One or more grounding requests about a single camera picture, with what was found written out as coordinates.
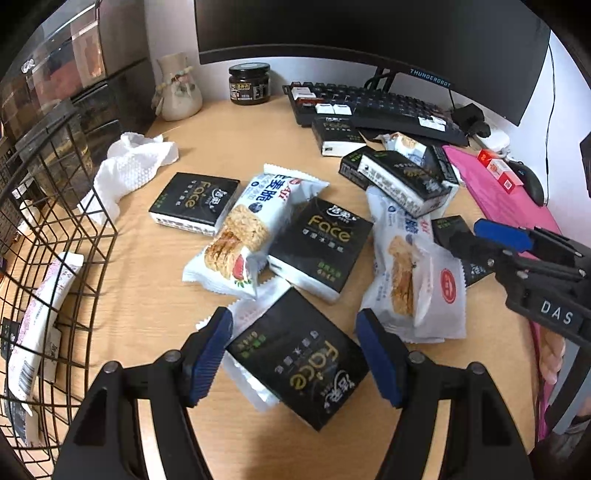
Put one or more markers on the white power strip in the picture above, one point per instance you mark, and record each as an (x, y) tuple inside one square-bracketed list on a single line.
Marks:
[(498, 141)]

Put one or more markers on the smoky acrylic organizer box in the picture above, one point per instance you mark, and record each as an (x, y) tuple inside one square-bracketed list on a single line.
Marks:
[(92, 53)]

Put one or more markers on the small ceramic vase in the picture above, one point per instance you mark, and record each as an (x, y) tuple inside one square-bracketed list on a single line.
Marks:
[(177, 96)]

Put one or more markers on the dark glass jar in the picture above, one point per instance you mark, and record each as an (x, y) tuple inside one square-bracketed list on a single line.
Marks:
[(249, 83)]

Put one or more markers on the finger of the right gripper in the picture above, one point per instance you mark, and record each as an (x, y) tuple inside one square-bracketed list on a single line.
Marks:
[(497, 257), (515, 238)]

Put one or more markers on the person right hand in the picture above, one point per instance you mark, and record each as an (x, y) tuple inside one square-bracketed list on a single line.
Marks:
[(552, 351)]

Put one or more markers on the crumpled white tissue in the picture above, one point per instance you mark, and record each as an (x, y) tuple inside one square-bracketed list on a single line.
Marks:
[(132, 161)]

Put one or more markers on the cereal bar snack packet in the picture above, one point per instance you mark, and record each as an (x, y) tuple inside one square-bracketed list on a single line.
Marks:
[(231, 263), (391, 295), (432, 159)]

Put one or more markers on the pink mouse mat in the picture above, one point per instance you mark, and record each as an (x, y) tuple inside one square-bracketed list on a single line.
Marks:
[(515, 209)]

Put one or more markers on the black curved monitor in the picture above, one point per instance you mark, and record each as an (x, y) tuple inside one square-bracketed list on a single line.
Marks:
[(489, 51)]

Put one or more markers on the dark mechanical keyboard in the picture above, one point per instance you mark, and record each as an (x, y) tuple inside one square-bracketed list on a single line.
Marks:
[(372, 110)]

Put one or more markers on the black wire basket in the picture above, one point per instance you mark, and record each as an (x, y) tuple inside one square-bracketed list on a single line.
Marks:
[(43, 178)]

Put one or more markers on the white sachet red logo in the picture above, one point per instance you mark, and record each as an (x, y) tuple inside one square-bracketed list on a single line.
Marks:
[(440, 296), (244, 313)]

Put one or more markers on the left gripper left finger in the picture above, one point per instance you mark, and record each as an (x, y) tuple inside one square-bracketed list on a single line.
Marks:
[(104, 440)]

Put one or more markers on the red cigarette pack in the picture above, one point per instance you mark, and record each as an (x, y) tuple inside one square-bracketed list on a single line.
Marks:
[(500, 170)]

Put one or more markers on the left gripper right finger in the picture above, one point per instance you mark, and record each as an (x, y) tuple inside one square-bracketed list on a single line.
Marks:
[(483, 441)]

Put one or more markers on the black computer mouse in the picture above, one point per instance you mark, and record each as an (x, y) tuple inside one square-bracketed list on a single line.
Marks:
[(531, 183)]

